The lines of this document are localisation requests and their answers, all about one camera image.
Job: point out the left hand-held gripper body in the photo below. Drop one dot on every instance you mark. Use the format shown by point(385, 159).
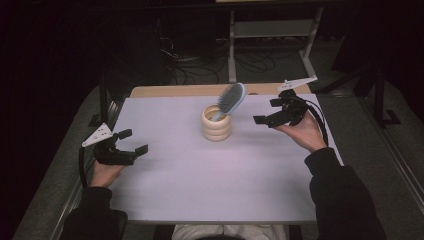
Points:
point(111, 156)

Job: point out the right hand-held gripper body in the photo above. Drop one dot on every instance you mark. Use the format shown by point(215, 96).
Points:
point(291, 110)

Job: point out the light blue hairbrush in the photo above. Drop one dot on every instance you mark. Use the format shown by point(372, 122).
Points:
point(230, 98)

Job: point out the cream ringed brush holder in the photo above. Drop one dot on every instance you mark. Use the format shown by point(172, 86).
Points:
point(216, 131)

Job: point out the person's left hand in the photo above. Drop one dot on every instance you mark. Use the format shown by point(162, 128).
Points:
point(104, 175)

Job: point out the person's right hand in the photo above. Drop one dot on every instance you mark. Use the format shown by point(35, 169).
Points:
point(306, 135)

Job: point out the grey metal shelf stand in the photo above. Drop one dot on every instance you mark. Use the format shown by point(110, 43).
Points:
point(273, 29)

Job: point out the black floor stand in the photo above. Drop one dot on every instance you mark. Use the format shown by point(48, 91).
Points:
point(380, 100)

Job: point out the person's legs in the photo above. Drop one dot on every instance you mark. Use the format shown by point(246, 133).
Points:
point(200, 233)

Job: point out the dark metal frame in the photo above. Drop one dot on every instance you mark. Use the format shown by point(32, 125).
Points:
point(103, 100)

